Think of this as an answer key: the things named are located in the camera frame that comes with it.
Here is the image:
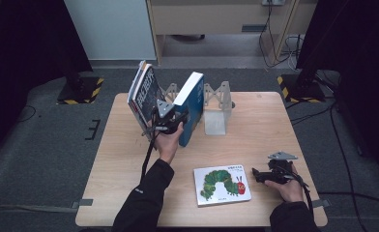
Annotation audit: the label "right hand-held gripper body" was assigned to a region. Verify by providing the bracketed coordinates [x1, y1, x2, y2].
[264, 151, 299, 185]

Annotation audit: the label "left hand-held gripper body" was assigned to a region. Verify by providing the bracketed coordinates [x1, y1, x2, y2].
[152, 100, 183, 135]

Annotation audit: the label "thick blue book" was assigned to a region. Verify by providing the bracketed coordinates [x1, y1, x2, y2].
[173, 71, 206, 148]

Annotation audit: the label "grey metal expandable book rack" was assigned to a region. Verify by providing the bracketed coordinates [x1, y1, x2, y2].
[160, 80, 236, 136]

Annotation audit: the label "white caterpillar board book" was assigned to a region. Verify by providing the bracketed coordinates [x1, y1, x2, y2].
[192, 164, 252, 207]

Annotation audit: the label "person's right hand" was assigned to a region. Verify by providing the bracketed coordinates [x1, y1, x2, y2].
[264, 162, 305, 203]

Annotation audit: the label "person's left hand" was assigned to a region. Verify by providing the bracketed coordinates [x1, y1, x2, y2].
[153, 122, 186, 165]

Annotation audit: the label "dark cover book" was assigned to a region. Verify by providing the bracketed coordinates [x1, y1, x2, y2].
[128, 63, 167, 141]

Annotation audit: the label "thin white book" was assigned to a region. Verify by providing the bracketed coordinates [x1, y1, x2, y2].
[127, 60, 147, 103]

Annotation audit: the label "grey tape piece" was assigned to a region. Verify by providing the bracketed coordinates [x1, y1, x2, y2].
[309, 198, 332, 209]
[71, 198, 95, 210]

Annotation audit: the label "yellow black striped stand base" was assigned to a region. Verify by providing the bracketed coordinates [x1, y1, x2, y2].
[277, 73, 327, 104]
[56, 75, 105, 105]

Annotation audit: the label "light wooden desk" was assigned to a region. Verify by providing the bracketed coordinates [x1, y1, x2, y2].
[146, 0, 318, 66]

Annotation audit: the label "white cabinet panel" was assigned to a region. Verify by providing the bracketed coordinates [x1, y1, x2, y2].
[64, 0, 157, 61]

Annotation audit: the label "black curtain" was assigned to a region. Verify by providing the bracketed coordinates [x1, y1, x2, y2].
[0, 0, 94, 165]
[295, 0, 379, 177]

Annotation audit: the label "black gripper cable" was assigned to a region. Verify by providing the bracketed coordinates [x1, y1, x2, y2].
[282, 172, 314, 217]
[140, 127, 161, 184]

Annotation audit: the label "long black floor cable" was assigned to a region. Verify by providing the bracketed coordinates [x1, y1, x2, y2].
[330, 101, 364, 232]

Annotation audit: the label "thick black floor cable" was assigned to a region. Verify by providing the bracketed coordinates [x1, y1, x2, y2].
[317, 190, 379, 208]

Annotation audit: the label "hanging black cables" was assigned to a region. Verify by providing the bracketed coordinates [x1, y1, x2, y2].
[258, 1, 306, 71]

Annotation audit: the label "thin black floor cable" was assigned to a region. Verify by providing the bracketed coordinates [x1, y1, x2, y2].
[16, 104, 38, 124]

